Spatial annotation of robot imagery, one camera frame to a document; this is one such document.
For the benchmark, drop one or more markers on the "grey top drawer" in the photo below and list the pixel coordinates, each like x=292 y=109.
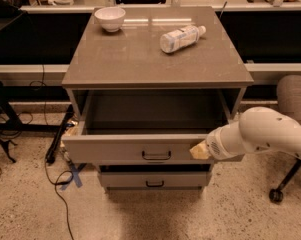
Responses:
x=145 y=126

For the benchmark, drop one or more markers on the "grey drawer cabinet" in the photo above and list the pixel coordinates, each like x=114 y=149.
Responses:
x=131 y=59

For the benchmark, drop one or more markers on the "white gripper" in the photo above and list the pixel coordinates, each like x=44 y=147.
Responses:
x=215 y=145

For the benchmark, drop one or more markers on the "black power strip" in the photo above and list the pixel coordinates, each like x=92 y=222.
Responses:
x=50 y=157

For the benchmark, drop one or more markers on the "white plastic bottle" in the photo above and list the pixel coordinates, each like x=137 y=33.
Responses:
x=181 y=38

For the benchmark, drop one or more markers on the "blue tape cross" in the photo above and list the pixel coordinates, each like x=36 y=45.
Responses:
x=75 y=169

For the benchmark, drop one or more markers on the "black table stand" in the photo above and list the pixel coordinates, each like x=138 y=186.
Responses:
x=14 y=122

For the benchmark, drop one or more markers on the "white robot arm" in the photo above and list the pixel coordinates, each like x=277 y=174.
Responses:
x=256 y=129

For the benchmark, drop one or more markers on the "white ceramic bowl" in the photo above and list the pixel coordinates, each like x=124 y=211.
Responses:
x=110 y=19

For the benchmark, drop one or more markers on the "grey drawer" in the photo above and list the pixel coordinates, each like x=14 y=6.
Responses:
x=155 y=176
x=145 y=126

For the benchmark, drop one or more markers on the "grey middle drawer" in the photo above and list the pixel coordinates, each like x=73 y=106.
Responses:
x=155 y=176

